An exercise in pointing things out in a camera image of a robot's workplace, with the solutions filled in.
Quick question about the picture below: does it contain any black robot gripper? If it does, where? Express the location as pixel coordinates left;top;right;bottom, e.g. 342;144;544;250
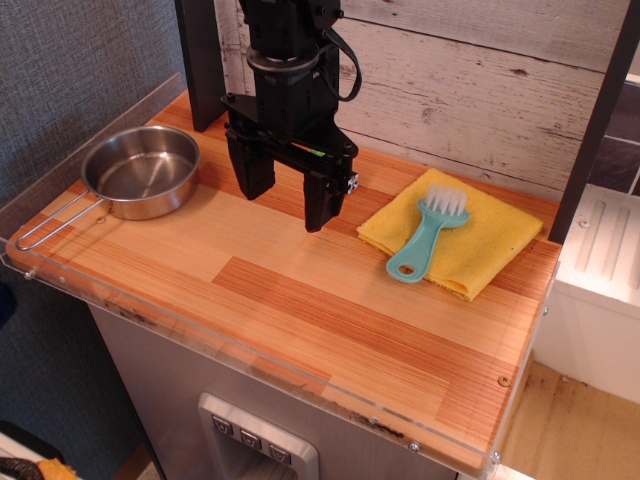
223;47;359;233

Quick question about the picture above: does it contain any teal plastic brush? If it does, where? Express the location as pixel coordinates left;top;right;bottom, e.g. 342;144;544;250
386;184;470;284

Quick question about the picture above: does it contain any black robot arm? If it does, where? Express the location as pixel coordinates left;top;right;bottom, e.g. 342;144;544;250
223;1;362;232

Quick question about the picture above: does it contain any stainless steel pot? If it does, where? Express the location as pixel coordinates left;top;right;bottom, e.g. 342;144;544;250
15;126;200;251

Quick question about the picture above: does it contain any yellow folded cloth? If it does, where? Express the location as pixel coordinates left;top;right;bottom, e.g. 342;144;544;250
357;169;544;301

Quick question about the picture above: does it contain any grey toy fridge cabinet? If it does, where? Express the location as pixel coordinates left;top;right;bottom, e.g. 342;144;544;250
91;307;457;479

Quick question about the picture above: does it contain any white toy sink unit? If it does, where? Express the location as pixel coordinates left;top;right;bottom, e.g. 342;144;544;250
533;185;639;402

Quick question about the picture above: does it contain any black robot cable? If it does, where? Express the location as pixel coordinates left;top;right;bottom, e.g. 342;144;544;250
319;27;362;104

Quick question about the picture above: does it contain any dark vertical post left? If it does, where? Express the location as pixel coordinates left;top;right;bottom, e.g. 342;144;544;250
174;0;226;132

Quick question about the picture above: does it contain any dark vertical post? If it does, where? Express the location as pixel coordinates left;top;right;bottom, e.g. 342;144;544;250
548;0;639;244
174;0;226;132

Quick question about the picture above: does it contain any clear acrylic guard rail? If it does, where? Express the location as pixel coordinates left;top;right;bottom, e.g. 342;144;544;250
3;244;498;479

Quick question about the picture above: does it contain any dark vertical post right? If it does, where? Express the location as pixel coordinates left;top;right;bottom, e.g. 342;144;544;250
548;0;639;244

